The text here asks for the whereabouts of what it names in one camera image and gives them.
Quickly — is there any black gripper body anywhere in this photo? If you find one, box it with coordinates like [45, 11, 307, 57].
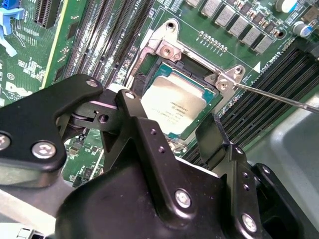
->
[56, 159, 235, 239]

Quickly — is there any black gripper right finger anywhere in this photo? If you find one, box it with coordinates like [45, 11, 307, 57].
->
[195, 113, 310, 239]

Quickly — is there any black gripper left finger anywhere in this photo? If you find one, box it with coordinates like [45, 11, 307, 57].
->
[0, 74, 197, 223]

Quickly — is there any metal locking lever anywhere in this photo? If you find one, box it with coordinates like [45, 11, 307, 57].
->
[124, 29, 160, 89]
[233, 82, 319, 113]

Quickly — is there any silver green CPU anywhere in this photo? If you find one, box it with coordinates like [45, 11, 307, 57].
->
[140, 62, 223, 140]

